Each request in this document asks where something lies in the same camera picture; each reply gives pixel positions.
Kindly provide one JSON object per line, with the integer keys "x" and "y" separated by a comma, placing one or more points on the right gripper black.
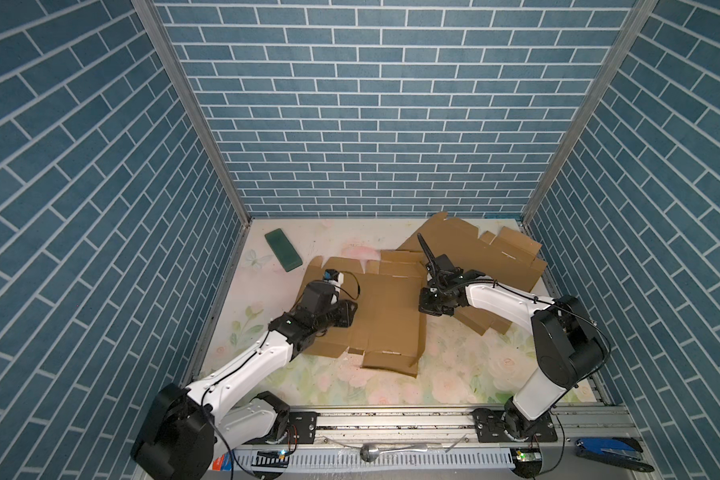
{"x": 423, "y": 306}

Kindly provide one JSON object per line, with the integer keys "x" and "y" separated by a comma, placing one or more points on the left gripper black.
{"x": 345, "y": 309}

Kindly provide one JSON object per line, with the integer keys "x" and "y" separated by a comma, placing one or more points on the cardboard box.
{"x": 388, "y": 331}
{"x": 509, "y": 260}

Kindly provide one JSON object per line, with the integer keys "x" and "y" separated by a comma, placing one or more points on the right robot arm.
{"x": 569, "y": 347}

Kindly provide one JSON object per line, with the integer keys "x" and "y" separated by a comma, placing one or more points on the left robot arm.
{"x": 187, "y": 428}

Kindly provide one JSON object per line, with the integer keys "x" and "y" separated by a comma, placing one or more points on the green sponge block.
{"x": 284, "y": 251}

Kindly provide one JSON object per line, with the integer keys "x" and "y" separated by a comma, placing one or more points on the metal spoon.
{"x": 370, "y": 452}

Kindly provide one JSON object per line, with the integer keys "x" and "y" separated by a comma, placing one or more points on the white printed package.
{"x": 223, "y": 463}

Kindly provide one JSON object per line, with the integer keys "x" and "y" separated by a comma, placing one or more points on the blue black pliers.
{"x": 621, "y": 452}

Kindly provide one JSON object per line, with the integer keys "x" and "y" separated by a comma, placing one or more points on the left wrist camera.
{"x": 333, "y": 277}

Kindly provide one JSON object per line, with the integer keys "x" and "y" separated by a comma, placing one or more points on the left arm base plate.
{"x": 300, "y": 428}

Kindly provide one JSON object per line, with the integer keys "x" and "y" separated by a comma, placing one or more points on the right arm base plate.
{"x": 500, "y": 426}

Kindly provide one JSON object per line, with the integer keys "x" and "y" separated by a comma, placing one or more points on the white slotted cable duct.
{"x": 334, "y": 460}

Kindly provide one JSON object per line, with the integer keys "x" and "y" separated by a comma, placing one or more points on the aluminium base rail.
{"x": 445, "y": 425}

